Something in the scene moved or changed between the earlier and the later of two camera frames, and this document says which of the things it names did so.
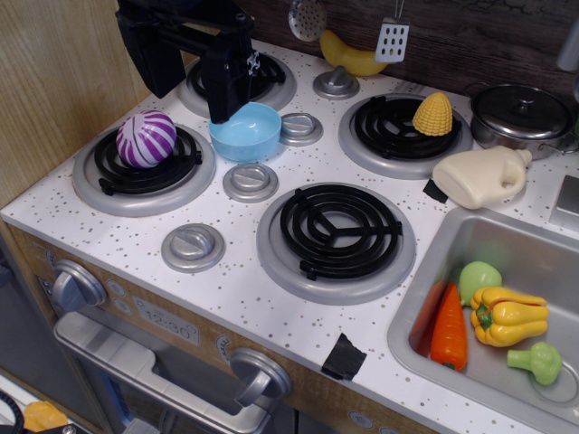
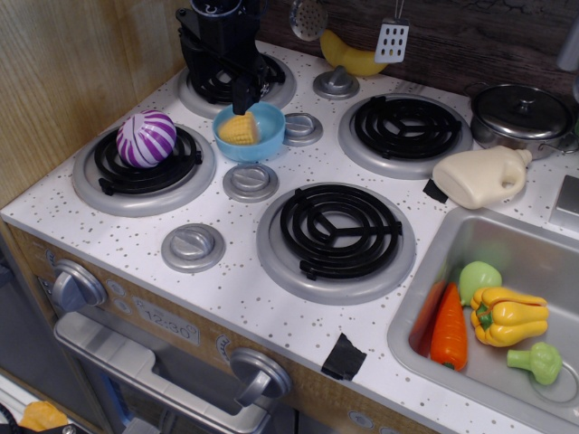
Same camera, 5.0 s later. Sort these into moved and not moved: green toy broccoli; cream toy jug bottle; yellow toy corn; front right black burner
Moved: yellow toy corn
Not moved: front right black burner; cream toy jug bottle; green toy broccoli
